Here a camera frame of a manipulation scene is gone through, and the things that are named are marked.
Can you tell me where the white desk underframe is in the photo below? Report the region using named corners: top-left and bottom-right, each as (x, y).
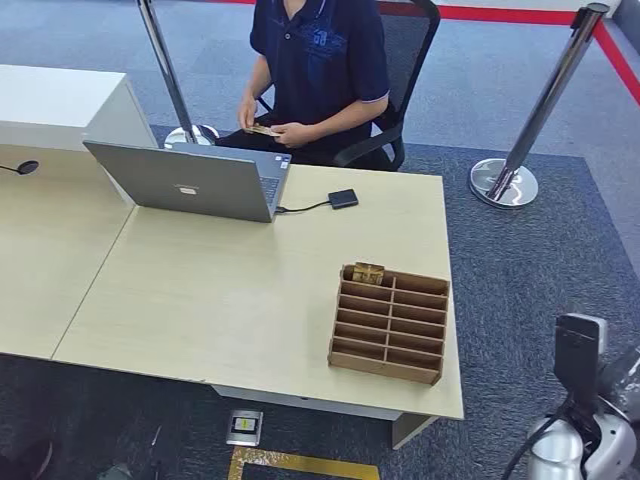
top-left (212, 384), bottom-right (441, 452)

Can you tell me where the person's left hand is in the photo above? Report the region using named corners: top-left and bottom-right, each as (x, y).
top-left (269, 121), bottom-right (314, 150)

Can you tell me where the grey laptop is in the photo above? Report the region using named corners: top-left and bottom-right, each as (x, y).
top-left (82, 139), bottom-right (293, 225)

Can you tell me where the white cabinet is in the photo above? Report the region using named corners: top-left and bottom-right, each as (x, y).
top-left (0, 64), bottom-right (158, 152)

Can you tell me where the silver floor socket box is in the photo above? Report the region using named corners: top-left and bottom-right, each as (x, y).
top-left (225, 409), bottom-right (264, 448)

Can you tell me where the black mesh office chair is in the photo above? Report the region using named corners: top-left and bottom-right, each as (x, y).
top-left (257, 0), bottom-right (442, 174)

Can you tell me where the wooden slotted card holder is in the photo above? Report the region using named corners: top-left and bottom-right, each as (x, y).
top-left (327, 263), bottom-right (451, 388)

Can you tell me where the red barrier belt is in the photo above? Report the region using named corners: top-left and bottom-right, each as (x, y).
top-left (593, 19), bottom-right (640, 107)
top-left (377, 1), bottom-right (578, 28)

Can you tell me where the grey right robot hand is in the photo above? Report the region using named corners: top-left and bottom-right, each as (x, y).
top-left (598, 345), bottom-right (640, 425)

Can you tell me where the chrome stanchion post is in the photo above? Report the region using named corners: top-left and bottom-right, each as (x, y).
top-left (136, 0), bottom-right (220, 150)
top-left (468, 2), bottom-right (611, 211)

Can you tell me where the person's right hand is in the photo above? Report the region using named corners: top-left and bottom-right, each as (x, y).
top-left (238, 89), bottom-right (259, 132)

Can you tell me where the black external drive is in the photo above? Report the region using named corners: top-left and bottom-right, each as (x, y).
top-left (328, 188), bottom-right (360, 211)

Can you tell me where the person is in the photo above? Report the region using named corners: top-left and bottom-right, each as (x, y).
top-left (214, 0), bottom-right (401, 172)

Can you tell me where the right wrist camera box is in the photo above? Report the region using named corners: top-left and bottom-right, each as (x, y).
top-left (553, 313), bottom-right (609, 405)

